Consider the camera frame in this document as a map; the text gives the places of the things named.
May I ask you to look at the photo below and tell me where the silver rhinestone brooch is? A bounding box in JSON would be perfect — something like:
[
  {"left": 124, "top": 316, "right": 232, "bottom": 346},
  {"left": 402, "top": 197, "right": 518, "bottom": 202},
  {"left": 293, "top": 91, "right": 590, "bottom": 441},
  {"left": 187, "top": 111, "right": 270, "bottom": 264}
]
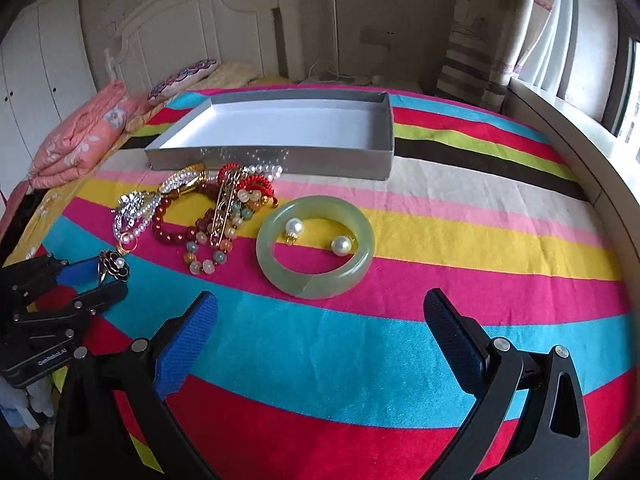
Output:
[{"left": 113, "top": 191, "right": 162, "bottom": 221}]

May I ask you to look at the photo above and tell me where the multicolour stone bead bracelet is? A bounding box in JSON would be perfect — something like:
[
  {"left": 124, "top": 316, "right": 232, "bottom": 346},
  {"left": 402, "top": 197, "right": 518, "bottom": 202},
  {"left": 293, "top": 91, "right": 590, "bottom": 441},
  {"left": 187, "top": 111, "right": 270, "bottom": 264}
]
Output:
[{"left": 182, "top": 186, "right": 266, "bottom": 276}]

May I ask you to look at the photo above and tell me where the gold bar hair clip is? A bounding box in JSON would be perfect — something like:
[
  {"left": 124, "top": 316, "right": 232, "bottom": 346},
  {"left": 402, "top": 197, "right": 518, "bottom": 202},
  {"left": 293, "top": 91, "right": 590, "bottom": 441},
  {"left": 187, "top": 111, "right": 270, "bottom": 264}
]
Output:
[{"left": 209, "top": 164, "right": 245, "bottom": 249}]

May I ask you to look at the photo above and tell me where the red cord bracelet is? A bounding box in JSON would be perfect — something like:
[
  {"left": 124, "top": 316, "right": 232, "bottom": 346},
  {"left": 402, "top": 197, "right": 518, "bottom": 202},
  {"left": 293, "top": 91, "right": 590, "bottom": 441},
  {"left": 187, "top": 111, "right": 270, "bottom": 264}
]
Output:
[{"left": 216, "top": 161, "right": 280, "bottom": 209}]

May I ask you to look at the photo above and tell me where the white pearl necklace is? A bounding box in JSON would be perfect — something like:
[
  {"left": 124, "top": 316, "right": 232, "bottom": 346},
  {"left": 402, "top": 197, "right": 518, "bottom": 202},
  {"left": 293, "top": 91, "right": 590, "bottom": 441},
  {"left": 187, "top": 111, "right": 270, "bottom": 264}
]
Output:
[{"left": 112, "top": 161, "right": 284, "bottom": 246}]

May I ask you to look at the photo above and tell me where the pearl earring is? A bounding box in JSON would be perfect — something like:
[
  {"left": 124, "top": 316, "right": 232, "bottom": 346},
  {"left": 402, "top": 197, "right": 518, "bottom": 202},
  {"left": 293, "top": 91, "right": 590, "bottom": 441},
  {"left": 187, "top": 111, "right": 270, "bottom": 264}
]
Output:
[
  {"left": 330, "top": 235, "right": 355, "bottom": 257},
  {"left": 284, "top": 217, "right": 305, "bottom": 245}
]

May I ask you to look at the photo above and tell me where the green jade bangle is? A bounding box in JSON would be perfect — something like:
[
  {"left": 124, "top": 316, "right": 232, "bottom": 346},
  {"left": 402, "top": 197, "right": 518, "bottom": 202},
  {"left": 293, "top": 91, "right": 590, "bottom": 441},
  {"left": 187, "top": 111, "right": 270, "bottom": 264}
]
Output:
[{"left": 255, "top": 195, "right": 375, "bottom": 300}]

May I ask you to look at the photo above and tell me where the gold rhinestone bangle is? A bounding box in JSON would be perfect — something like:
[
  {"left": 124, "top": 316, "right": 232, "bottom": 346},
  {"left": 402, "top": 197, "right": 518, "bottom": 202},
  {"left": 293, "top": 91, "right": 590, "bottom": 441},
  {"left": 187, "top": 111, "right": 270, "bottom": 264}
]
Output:
[{"left": 157, "top": 164, "right": 207, "bottom": 195}]

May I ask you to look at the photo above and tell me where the pink folded quilt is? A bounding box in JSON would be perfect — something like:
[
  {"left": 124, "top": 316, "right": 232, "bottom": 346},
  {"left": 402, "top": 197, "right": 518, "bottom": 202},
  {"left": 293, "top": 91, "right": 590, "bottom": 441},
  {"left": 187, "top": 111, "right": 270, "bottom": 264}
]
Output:
[{"left": 27, "top": 79, "right": 149, "bottom": 190}]

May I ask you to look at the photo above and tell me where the white wardrobe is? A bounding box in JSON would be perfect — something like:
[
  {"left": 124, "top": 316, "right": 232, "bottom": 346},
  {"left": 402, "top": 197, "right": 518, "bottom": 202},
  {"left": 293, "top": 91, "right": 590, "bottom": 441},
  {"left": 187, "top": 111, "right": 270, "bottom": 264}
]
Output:
[{"left": 0, "top": 0, "right": 96, "bottom": 195}]

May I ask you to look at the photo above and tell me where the patterned pillow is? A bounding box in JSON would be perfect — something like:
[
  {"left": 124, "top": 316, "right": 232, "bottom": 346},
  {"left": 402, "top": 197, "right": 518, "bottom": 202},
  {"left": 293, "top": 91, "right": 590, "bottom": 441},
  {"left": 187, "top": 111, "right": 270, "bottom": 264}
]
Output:
[{"left": 148, "top": 58, "right": 219, "bottom": 106}]

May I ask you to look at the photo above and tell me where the striped colourful bed blanket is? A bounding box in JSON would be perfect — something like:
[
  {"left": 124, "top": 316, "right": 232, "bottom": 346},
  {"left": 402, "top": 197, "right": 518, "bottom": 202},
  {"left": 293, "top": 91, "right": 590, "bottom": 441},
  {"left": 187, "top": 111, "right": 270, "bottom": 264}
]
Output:
[{"left": 0, "top": 84, "right": 637, "bottom": 480}]

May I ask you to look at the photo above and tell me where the white wooden headboard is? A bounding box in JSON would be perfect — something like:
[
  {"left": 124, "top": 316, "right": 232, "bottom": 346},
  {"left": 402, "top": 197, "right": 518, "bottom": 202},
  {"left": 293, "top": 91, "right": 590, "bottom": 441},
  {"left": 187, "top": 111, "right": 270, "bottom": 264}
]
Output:
[{"left": 104, "top": 0, "right": 306, "bottom": 93}]

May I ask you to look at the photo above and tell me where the grey shallow cardboard box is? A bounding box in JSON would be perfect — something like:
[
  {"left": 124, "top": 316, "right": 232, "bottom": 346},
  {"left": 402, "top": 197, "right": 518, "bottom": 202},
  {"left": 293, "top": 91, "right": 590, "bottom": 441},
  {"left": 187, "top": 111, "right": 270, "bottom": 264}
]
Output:
[{"left": 145, "top": 87, "right": 394, "bottom": 181}]

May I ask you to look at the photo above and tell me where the white bedside table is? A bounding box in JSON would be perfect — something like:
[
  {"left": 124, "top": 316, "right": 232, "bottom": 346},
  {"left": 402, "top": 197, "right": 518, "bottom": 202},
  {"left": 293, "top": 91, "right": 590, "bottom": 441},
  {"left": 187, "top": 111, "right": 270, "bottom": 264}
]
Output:
[{"left": 302, "top": 74, "right": 424, "bottom": 94}]

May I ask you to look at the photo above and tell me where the white upright lamp pole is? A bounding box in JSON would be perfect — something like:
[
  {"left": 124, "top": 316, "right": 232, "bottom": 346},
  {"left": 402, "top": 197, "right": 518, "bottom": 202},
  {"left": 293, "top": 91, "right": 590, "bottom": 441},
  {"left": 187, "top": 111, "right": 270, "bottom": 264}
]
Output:
[{"left": 331, "top": 0, "right": 342, "bottom": 80}]

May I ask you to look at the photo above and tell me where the striped window curtain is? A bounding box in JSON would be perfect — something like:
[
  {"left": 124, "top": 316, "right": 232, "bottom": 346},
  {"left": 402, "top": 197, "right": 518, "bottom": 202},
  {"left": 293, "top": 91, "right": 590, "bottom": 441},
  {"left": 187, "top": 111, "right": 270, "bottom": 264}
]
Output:
[{"left": 434, "top": 0, "right": 622, "bottom": 122}]

